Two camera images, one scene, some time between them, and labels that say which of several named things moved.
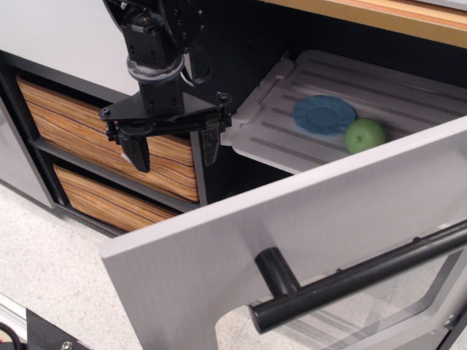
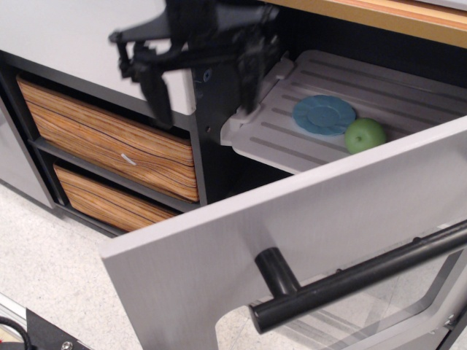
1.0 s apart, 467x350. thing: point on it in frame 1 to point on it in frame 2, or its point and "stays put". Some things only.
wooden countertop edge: (421, 19) stays put
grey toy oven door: (190, 284) stays put
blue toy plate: (323, 114) stays put
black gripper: (163, 107) to (242, 33)
